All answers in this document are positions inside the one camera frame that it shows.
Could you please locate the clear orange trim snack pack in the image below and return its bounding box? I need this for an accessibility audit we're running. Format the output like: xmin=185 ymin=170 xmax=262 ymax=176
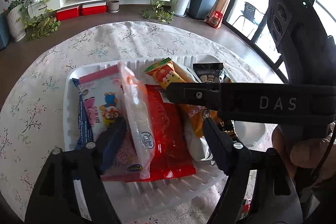
xmin=118 ymin=62 xmax=155 ymax=180

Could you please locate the small grey flower pot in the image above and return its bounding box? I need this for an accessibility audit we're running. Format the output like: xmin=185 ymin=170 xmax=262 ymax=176
xmin=107 ymin=0 xmax=120 ymax=13

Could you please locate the pink cartoon snack pack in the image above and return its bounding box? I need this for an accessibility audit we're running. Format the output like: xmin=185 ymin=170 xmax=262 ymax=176
xmin=79 ymin=65 xmax=142 ymax=182

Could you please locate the trailing pothos plant left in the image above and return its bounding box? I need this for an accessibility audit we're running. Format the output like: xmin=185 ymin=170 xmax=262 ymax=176
xmin=21 ymin=0 xmax=61 ymax=40

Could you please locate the white red snack bag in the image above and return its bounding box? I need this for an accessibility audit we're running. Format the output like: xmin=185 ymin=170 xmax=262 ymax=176
xmin=173 ymin=62 xmax=213 ymax=162

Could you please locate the red storage box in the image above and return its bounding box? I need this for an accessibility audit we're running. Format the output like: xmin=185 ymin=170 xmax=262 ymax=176
xmin=56 ymin=5 xmax=80 ymax=21
xmin=80 ymin=2 xmax=106 ymax=16

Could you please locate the black balcony chair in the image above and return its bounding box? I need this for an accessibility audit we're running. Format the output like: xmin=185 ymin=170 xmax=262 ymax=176
xmin=232 ymin=2 xmax=265 ymax=39

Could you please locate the person right hand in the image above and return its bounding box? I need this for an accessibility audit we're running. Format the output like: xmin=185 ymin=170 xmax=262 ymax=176
xmin=272 ymin=127 xmax=335 ymax=185

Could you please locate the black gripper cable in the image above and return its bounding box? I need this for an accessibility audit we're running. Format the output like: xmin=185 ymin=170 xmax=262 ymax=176
xmin=304 ymin=123 xmax=336 ymax=188

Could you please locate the orange fruit print pack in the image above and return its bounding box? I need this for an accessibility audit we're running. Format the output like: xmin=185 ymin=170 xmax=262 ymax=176
xmin=241 ymin=199 xmax=252 ymax=218

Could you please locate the tall plant blue pot left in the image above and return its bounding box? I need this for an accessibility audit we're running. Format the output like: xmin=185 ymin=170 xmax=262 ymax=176
xmin=0 ymin=0 xmax=10 ymax=50

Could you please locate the white plastic tray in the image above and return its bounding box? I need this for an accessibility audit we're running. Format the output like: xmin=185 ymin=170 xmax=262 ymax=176
xmin=63 ymin=54 xmax=258 ymax=222

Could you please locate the red storage box left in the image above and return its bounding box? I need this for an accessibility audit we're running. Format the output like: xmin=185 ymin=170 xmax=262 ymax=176
xmin=56 ymin=5 xmax=80 ymax=21

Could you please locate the red snack box on floor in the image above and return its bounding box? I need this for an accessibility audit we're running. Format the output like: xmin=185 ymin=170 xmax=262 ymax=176
xmin=206 ymin=10 xmax=223 ymax=29

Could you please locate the red storage box right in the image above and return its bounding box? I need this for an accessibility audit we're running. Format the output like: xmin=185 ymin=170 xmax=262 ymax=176
xmin=80 ymin=2 xmax=106 ymax=16

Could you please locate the black snack bag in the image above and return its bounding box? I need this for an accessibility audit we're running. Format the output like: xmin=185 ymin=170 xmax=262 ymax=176
xmin=193 ymin=63 xmax=238 ymax=141

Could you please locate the orange cartoon snack pack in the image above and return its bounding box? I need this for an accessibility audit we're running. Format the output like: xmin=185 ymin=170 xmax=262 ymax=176
xmin=144 ymin=57 xmax=219 ymax=138

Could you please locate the blue mini roll cake pack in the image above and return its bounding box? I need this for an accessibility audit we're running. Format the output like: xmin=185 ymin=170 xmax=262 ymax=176
xmin=72 ymin=79 xmax=93 ymax=149

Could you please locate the plant ribbed white pot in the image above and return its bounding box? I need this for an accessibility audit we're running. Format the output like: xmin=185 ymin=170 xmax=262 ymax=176
xmin=6 ymin=0 xmax=26 ymax=42

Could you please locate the red foil snack bag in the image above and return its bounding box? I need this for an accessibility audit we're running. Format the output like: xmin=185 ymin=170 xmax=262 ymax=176
xmin=137 ymin=85 xmax=195 ymax=181

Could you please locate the floral round tablecloth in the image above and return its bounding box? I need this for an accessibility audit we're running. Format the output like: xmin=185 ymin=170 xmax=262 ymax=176
xmin=1 ymin=22 xmax=280 ymax=221

